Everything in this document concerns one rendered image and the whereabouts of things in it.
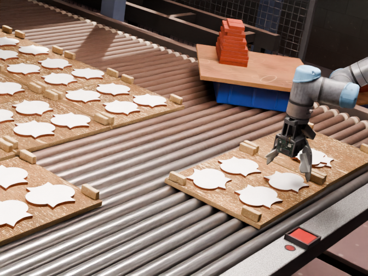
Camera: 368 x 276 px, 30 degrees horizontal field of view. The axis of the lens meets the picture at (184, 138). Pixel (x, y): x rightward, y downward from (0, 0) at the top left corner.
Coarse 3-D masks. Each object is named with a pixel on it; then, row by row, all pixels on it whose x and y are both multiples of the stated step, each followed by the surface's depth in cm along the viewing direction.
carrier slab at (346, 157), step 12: (264, 144) 247; (312, 144) 255; (324, 144) 256; (336, 144) 258; (264, 156) 237; (336, 156) 247; (348, 156) 249; (360, 156) 251; (288, 168) 231; (312, 168) 234; (324, 168) 235; (336, 168) 237; (348, 168) 238; (360, 168) 243; (336, 180) 229
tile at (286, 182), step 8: (264, 176) 219; (272, 176) 220; (280, 176) 221; (288, 176) 222; (296, 176) 223; (272, 184) 215; (280, 184) 216; (288, 184) 217; (296, 184) 218; (304, 184) 219; (296, 192) 213
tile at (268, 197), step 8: (240, 192) 206; (248, 192) 207; (256, 192) 208; (264, 192) 209; (272, 192) 210; (240, 200) 202; (248, 200) 202; (256, 200) 203; (264, 200) 204; (272, 200) 204; (280, 200) 205
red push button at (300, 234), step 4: (296, 232) 192; (300, 232) 192; (304, 232) 192; (292, 236) 189; (296, 236) 190; (300, 236) 190; (304, 236) 190; (308, 236) 191; (312, 236) 191; (304, 240) 188; (308, 240) 188; (312, 240) 189
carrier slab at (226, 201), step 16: (208, 160) 226; (256, 160) 232; (240, 176) 219; (256, 176) 220; (304, 176) 226; (192, 192) 204; (208, 192) 205; (224, 192) 206; (288, 192) 213; (304, 192) 215; (320, 192) 220; (224, 208) 198; (240, 208) 198; (256, 208) 200; (272, 208) 202; (288, 208) 203; (256, 224) 192
